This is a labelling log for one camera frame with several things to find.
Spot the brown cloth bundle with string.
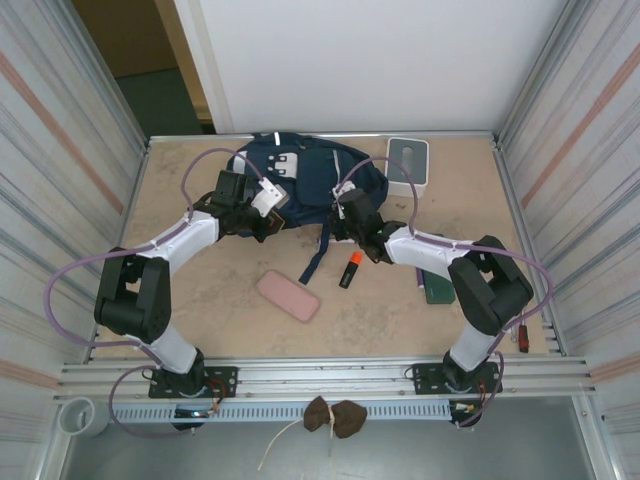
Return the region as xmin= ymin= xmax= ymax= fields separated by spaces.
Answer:
xmin=257 ymin=395 xmax=369 ymax=471

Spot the navy blue backpack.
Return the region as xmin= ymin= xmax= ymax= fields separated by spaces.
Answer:
xmin=225 ymin=130 xmax=390 ymax=285

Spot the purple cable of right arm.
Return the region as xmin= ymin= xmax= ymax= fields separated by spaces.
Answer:
xmin=332 ymin=155 xmax=555 ymax=430

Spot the aluminium mounting rail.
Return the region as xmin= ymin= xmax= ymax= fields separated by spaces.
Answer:
xmin=53 ymin=355 xmax=599 ymax=401

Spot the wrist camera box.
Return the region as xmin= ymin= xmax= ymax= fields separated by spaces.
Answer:
xmin=252 ymin=180 xmax=290 ymax=215
xmin=331 ymin=183 xmax=352 ymax=221

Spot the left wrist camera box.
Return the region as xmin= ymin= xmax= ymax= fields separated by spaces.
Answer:
xmin=252 ymin=180 xmax=290 ymax=215

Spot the white box with grey top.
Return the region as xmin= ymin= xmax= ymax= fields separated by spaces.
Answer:
xmin=385 ymin=137 xmax=432 ymax=200

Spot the white plastic cup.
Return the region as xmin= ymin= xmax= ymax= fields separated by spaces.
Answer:
xmin=58 ymin=397 xmax=109 ymax=439

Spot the slotted cable duct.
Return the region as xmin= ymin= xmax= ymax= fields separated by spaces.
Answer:
xmin=108 ymin=401 xmax=454 ymax=424

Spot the black highlighter with orange cap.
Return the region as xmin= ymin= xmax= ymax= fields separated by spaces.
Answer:
xmin=338 ymin=251 xmax=365 ymax=290

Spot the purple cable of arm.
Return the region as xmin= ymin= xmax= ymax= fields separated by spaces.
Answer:
xmin=332 ymin=155 xmax=555 ymax=430
xmin=47 ymin=147 xmax=274 ymax=441

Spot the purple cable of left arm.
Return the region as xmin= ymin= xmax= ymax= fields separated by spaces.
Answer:
xmin=47 ymin=147 xmax=274 ymax=441

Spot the ratchet wrench with red handle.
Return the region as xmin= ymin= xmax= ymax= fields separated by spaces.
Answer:
xmin=508 ymin=309 xmax=532 ymax=354

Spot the white door frame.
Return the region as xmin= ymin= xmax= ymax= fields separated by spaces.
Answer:
xmin=172 ymin=0 xmax=236 ymax=135

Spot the aluminium enclosure frame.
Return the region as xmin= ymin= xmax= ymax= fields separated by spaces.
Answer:
xmin=29 ymin=0 xmax=626 ymax=480

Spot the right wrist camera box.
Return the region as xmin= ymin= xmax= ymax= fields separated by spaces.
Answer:
xmin=331 ymin=183 xmax=352 ymax=221

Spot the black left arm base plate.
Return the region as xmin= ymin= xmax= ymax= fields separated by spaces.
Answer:
xmin=148 ymin=365 xmax=239 ymax=400

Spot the pink pencil case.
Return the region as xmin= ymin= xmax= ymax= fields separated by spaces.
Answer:
xmin=256 ymin=269 xmax=322 ymax=325

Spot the dark green notebook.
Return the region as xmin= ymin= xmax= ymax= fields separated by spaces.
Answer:
xmin=417 ymin=232 xmax=457 ymax=306

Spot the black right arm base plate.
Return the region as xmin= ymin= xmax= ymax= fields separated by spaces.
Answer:
xmin=410 ymin=360 xmax=504 ymax=396

